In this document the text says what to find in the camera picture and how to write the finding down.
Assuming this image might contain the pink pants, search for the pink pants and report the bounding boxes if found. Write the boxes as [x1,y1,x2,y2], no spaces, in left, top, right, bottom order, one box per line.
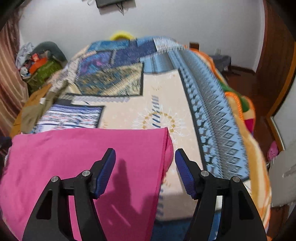
[0,126,174,241]

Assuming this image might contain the olive green pants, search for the olive green pants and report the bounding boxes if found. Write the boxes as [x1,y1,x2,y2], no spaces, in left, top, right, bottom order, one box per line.
[21,91,59,133]

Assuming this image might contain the orange fleece blanket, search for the orange fleece blanket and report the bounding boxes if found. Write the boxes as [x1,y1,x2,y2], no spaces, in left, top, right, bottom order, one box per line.
[190,48,272,230]

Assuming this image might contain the striped pink curtain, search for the striped pink curtain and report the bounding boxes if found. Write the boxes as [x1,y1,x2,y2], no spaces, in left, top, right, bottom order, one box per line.
[0,9,29,136]

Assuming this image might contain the pile of clothes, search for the pile of clothes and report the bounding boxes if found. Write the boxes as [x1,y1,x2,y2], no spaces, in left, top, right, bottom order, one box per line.
[16,41,68,94]

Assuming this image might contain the patterned blue bedspread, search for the patterned blue bedspread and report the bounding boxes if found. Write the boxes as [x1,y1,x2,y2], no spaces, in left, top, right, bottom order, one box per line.
[32,37,251,240]

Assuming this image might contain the yellow round object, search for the yellow round object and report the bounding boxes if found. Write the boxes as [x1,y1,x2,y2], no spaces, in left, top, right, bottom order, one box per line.
[109,31,136,41]

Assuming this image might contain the brown wooden door frame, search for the brown wooden door frame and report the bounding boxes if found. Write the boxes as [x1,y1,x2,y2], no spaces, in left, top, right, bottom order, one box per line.
[256,1,295,151]

